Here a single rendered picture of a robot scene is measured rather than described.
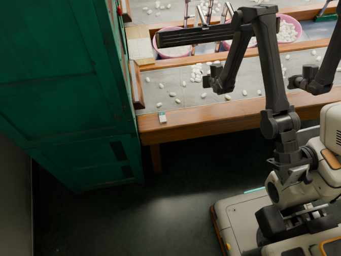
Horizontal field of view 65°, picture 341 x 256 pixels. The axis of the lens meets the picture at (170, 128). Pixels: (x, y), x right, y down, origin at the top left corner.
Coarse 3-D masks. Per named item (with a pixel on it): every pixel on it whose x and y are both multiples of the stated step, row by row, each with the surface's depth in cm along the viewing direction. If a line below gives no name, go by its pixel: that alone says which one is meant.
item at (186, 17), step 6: (186, 0) 160; (192, 0) 161; (198, 0) 162; (210, 0) 163; (186, 6) 164; (210, 6) 167; (186, 12) 167; (210, 12) 171; (186, 18) 171; (210, 18) 176; (186, 24) 176
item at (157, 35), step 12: (216, 24) 130; (228, 24) 130; (276, 24) 133; (156, 36) 128; (168, 36) 129; (180, 36) 130; (192, 36) 130; (204, 36) 131; (216, 36) 132; (228, 36) 133; (252, 36) 135
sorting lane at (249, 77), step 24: (144, 72) 163; (168, 72) 163; (240, 72) 163; (288, 72) 163; (336, 72) 163; (144, 96) 155; (168, 96) 155; (192, 96) 155; (216, 96) 155; (240, 96) 155; (264, 96) 155
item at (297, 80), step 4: (296, 76) 137; (300, 76) 137; (288, 80) 138; (292, 80) 137; (296, 80) 135; (300, 80) 132; (292, 84) 138; (296, 84) 135; (288, 88) 139; (292, 88) 139; (296, 88) 139
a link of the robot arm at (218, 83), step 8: (232, 16) 92; (240, 16) 89; (232, 24) 93; (240, 24) 91; (248, 24) 95; (240, 32) 94; (248, 32) 94; (232, 40) 102; (240, 40) 97; (248, 40) 98; (232, 48) 103; (240, 48) 101; (232, 56) 105; (240, 56) 104; (232, 64) 107; (240, 64) 109; (224, 72) 115; (232, 72) 111; (216, 80) 122; (224, 80) 116; (232, 80) 116; (224, 88) 120; (232, 88) 122
